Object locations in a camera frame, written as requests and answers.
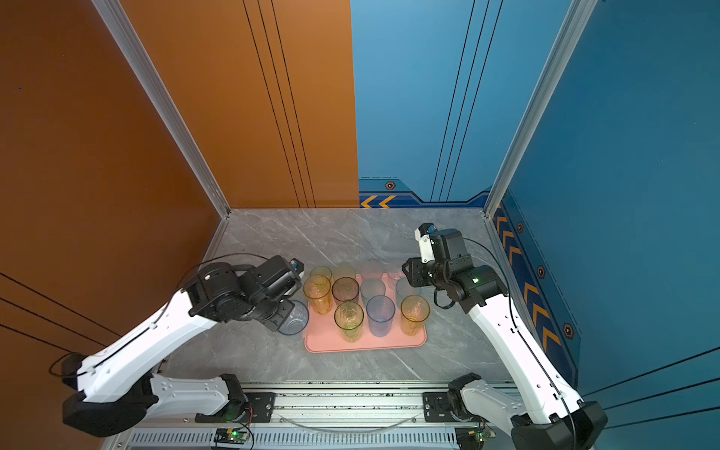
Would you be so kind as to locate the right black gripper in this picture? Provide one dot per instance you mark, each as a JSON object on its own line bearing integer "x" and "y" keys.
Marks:
{"x": 414, "y": 273}

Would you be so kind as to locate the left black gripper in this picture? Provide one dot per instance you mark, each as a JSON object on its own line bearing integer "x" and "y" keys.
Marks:
{"x": 277, "y": 322}

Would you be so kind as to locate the blue smooth tall glass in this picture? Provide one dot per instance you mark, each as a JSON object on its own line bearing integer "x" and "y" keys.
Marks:
{"x": 297, "y": 322}

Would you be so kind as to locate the clear round glass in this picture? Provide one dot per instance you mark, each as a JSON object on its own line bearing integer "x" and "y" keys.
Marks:
{"x": 395, "y": 272}

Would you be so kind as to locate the amber tall glass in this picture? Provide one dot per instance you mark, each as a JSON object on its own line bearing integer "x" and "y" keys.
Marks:
{"x": 415, "y": 311}

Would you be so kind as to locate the yellow tall glass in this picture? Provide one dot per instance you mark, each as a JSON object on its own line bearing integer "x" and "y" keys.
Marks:
{"x": 317, "y": 290}

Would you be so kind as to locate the clear short glass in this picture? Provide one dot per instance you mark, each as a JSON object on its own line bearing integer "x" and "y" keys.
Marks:
{"x": 372, "y": 269}

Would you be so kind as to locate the blue textured tall glass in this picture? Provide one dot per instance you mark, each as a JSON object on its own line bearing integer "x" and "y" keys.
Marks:
{"x": 381, "y": 311}

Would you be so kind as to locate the teal glass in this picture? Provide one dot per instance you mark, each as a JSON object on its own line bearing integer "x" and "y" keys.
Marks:
{"x": 404, "y": 289}
{"x": 370, "y": 288}

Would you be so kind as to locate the grey smoky tall glass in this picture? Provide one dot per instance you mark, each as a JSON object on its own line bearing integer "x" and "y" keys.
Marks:
{"x": 345, "y": 289}

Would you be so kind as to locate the green tall glass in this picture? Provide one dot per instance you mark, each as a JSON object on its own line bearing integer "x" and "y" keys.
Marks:
{"x": 349, "y": 318}

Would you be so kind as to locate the peach short glass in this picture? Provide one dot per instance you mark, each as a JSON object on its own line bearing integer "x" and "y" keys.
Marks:
{"x": 344, "y": 271}

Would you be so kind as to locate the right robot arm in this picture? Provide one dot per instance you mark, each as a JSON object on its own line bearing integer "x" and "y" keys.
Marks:
{"x": 550, "y": 413}

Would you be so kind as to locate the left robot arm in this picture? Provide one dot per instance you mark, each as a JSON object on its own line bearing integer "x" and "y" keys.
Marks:
{"x": 116, "y": 388}

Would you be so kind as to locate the pink plastic tray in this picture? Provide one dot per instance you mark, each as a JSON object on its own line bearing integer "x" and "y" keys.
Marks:
{"x": 323, "y": 336}

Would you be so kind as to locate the left circuit board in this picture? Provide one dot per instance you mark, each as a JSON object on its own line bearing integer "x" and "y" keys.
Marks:
{"x": 233, "y": 437}

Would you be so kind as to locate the circuit board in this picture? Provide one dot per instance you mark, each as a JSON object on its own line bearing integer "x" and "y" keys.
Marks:
{"x": 233, "y": 437}
{"x": 474, "y": 439}

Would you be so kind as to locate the right circuit board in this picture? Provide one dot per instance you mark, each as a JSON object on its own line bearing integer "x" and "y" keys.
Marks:
{"x": 474, "y": 439}

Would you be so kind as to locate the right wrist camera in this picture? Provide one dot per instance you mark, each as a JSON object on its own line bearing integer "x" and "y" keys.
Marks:
{"x": 439, "y": 246}

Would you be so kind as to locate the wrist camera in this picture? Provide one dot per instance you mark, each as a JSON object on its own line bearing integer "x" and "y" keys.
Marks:
{"x": 439, "y": 246}
{"x": 298, "y": 268}

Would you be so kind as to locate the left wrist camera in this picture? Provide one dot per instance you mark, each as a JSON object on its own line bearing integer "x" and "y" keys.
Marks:
{"x": 298, "y": 268}

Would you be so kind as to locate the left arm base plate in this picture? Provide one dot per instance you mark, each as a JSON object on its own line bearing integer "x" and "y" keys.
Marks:
{"x": 257, "y": 408}

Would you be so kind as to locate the aluminium front rail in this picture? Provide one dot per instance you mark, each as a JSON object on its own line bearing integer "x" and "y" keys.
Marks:
{"x": 374, "y": 405}

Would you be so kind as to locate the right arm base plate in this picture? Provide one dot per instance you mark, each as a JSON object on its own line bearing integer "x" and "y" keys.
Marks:
{"x": 445, "y": 406}

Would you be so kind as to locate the clear tube on rail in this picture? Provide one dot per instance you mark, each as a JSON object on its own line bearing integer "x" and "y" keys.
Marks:
{"x": 347, "y": 427}

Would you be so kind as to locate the right aluminium corner post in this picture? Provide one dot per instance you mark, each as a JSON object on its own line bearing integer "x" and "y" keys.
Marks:
{"x": 573, "y": 26}

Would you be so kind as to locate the aluminium corner post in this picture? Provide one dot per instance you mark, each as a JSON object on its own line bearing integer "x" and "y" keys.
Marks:
{"x": 129, "y": 43}
{"x": 573, "y": 26}

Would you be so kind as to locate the left aluminium corner post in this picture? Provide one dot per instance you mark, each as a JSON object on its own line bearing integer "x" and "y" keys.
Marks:
{"x": 129, "y": 43}

